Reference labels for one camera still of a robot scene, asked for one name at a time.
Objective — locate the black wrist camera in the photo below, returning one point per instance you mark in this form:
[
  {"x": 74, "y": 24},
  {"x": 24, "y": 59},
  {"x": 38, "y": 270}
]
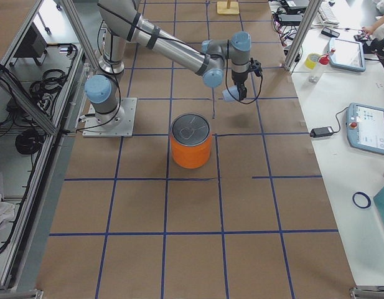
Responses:
[{"x": 256, "y": 67}]

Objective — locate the teach pendant near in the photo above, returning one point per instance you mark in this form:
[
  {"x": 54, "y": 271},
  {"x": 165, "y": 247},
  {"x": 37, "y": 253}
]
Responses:
[{"x": 365, "y": 127}]

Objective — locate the yellow tape roll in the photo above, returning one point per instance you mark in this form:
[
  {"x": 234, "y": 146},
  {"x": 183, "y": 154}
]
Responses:
[{"x": 312, "y": 60}]

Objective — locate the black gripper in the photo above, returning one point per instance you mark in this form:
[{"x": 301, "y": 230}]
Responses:
[{"x": 238, "y": 78}]

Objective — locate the teach pendant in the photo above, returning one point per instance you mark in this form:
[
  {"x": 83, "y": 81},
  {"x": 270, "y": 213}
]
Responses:
[
  {"x": 346, "y": 54},
  {"x": 365, "y": 127}
]

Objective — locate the white crumpled cloth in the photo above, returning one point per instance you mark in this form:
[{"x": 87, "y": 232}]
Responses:
[{"x": 7, "y": 209}]

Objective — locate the teach pendant far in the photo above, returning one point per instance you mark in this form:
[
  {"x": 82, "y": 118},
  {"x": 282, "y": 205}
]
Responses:
[{"x": 346, "y": 54}]

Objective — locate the orange can with grey lid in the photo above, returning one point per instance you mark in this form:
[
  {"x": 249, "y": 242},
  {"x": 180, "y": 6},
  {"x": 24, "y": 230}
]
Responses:
[{"x": 191, "y": 140}]

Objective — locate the aluminium frame post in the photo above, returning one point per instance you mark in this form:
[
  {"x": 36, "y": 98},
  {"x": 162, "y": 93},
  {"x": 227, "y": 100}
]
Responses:
[{"x": 305, "y": 25}]

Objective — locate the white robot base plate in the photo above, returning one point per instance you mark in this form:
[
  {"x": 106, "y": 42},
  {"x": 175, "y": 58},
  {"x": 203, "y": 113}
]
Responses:
[{"x": 116, "y": 124}]

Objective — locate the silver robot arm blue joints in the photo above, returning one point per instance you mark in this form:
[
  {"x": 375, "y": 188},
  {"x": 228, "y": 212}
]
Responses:
[{"x": 124, "y": 20}]

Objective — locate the white keyboard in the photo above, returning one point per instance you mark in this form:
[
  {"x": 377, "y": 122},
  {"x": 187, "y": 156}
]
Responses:
[{"x": 326, "y": 15}]

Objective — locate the light blue cup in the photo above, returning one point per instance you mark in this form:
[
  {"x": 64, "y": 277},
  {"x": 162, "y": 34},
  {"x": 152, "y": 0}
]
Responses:
[{"x": 229, "y": 94}]

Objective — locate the black smartphone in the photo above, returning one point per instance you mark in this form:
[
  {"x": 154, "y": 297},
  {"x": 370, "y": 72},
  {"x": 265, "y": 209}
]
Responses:
[{"x": 330, "y": 33}]

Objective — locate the black power adapter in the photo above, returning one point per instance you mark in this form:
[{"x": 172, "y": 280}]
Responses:
[{"x": 321, "y": 132}]

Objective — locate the person hand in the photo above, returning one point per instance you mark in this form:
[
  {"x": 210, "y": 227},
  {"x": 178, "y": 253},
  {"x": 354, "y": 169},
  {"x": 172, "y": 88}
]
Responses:
[{"x": 368, "y": 30}]

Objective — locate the wooden mug tree stand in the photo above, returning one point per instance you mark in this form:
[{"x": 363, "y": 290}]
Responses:
[{"x": 228, "y": 7}]

